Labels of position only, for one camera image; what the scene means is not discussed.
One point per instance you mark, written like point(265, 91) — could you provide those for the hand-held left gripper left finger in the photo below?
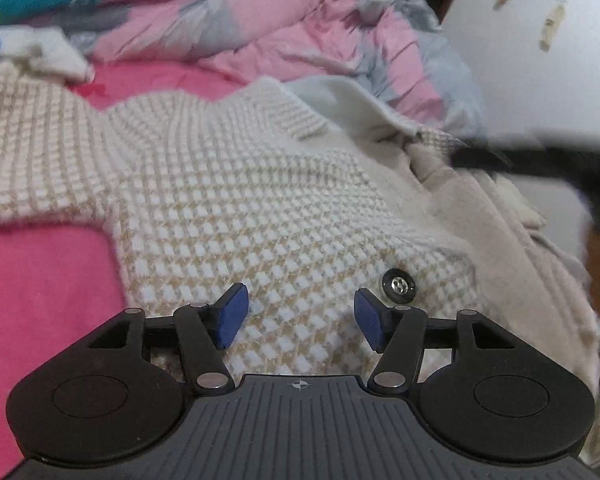
point(230, 317)

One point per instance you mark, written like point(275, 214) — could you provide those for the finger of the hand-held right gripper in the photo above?
point(520, 160)

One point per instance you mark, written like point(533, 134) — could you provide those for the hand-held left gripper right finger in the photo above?
point(370, 320)

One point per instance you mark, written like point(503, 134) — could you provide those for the beige white checked knit jacket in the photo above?
point(230, 200)

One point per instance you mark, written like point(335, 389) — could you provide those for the paper tape strips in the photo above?
point(550, 30)

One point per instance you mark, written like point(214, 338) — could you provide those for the pink grey floral quilt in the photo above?
point(280, 25)

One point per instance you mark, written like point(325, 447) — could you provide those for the white cloth garment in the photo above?
point(50, 55)

